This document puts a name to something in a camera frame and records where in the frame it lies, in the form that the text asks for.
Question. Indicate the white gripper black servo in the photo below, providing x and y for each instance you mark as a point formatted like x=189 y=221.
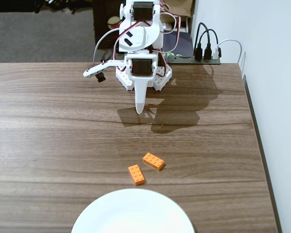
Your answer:
x=141 y=67

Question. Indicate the orange lego block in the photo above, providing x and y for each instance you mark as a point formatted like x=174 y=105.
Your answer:
x=137 y=174
x=153 y=161

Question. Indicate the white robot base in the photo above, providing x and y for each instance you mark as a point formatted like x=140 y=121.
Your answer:
x=124 y=80

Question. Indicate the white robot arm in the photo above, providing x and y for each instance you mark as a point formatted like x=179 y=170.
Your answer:
x=140 y=38

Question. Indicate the white round plate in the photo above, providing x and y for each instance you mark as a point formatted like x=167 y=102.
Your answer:
x=133 y=213

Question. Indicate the black power strip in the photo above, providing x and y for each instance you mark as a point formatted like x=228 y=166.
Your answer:
x=194 y=61

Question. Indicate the dark blue box green print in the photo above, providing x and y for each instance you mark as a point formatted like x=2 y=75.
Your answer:
x=184 y=43

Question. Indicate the round red cream object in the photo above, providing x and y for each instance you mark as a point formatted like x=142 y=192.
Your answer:
x=113 y=22

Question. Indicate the dark cabinet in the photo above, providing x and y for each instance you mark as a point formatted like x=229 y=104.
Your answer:
x=101 y=14

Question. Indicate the brown paper bag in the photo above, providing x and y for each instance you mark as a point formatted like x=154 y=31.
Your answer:
x=182 y=7

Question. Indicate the black furniture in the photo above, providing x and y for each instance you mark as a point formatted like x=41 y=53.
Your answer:
x=14 y=4

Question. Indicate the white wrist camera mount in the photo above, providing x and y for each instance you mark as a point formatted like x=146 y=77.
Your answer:
x=97 y=69

